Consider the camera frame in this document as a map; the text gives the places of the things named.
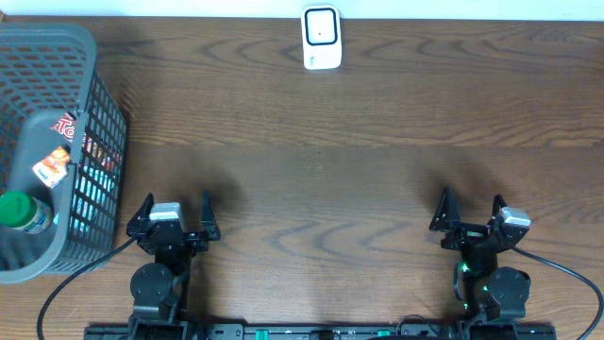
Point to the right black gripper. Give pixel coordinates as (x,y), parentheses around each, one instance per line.
(466,232)

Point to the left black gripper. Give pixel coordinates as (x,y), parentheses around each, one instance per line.
(210,229)

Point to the orange snack packet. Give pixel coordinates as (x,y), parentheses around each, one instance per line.
(52,170)

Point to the red chocolate bar wrapper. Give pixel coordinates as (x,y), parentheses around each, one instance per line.
(65,126)

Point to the green lid jar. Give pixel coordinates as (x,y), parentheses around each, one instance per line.
(23,212)

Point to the teal wet wipes pack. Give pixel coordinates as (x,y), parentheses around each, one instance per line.
(90,201)

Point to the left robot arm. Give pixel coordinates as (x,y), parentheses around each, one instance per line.
(160,289)

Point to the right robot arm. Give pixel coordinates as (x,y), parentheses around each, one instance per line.
(494,296)

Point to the white barcode scanner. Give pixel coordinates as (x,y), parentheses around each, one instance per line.
(321,37)

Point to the grey plastic mesh basket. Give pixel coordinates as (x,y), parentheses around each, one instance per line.
(46,70)

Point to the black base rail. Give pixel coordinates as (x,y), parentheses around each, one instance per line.
(412,330)

